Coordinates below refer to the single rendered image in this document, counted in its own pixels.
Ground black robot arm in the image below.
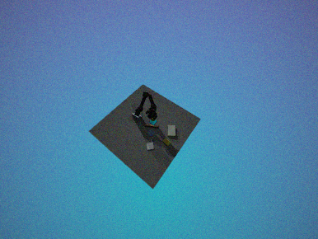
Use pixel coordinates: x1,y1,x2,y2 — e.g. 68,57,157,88
135,92,157,119

